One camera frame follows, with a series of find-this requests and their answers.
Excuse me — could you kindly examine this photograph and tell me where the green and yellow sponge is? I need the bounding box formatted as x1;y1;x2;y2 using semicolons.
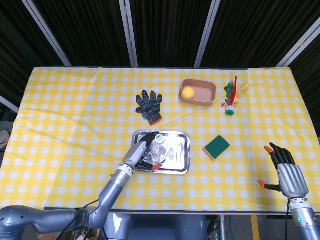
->
202;135;231;161

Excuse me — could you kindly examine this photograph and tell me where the grey robot torso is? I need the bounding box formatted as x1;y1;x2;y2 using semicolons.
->
102;213;208;240

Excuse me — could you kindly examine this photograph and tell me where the rectangular metal tray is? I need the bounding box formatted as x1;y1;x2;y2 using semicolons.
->
131;129;191;176

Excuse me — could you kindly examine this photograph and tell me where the yellow ball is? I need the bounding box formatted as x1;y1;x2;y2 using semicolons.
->
182;86;196;99

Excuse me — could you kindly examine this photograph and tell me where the yellow white checkered tablecloth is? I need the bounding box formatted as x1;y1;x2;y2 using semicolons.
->
0;66;320;213

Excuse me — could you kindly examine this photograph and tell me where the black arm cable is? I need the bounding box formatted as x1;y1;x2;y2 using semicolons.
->
58;199;101;240
284;199;292;240

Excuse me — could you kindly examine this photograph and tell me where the brown paper food container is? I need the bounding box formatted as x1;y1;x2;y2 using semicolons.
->
180;78;217;107

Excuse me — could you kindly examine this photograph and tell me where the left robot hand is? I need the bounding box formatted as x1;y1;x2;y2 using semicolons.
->
121;131;165;171

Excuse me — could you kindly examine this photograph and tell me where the white partition post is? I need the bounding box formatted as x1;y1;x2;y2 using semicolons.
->
276;16;320;68
21;0;72;67
194;0;222;68
118;0;139;68
0;95;20;113

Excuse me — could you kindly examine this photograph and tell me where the colourful feather shuttlecock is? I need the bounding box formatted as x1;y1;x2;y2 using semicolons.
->
220;75;250;117

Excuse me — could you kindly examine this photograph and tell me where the grey knit work glove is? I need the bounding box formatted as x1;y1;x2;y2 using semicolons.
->
135;89;164;126

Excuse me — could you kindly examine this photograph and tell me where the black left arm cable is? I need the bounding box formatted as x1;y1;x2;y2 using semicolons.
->
58;199;101;240

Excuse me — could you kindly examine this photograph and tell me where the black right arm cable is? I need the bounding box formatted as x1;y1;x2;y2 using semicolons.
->
284;199;292;240

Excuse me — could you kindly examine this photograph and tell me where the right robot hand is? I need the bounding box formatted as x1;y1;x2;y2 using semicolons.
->
257;142;310;200

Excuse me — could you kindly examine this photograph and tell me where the transparent water bottle white cap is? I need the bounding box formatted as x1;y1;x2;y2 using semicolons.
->
149;134;169;165

